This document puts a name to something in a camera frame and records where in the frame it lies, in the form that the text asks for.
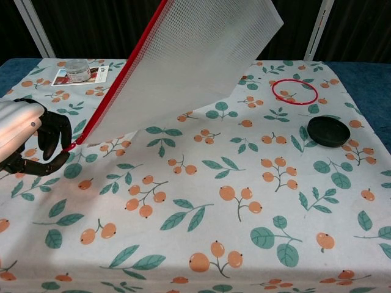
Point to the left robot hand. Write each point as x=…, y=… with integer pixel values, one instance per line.
x=46, y=134

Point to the black pleated curtain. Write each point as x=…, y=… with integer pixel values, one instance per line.
x=91, y=27

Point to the floral orange berry tablecloth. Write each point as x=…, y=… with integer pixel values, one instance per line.
x=232, y=183

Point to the black round lid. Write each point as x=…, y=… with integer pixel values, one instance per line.
x=328, y=131

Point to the white metal frame post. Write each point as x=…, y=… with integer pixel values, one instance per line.
x=317, y=30
x=36, y=30

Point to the photo postcard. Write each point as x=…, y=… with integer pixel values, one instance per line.
x=99, y=74

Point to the clear plastic jar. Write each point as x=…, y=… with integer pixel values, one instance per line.
x=77, y=71

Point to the white mesh zipper pouch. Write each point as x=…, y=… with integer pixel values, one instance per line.
x=189, y=61

